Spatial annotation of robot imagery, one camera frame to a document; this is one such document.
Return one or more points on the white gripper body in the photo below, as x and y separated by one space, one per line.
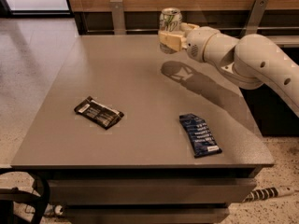
198 43

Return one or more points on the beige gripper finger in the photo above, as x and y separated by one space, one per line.
172 41
186 28

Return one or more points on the silver 7up soda can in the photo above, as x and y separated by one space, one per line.
170 19

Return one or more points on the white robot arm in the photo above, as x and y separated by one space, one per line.
248 62

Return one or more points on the blue snack wrapper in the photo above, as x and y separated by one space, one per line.
202 141

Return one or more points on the black snack wrapper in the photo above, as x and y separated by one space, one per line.
99 114

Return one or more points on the striped white power strip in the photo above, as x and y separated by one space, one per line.
269 193

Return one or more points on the black chair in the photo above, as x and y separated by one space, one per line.
10 196

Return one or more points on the right metal bracket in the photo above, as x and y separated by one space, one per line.
254 18

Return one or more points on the metal bracket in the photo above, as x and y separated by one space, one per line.
118 19
254 18

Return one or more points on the left metal bracket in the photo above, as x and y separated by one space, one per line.
118 19

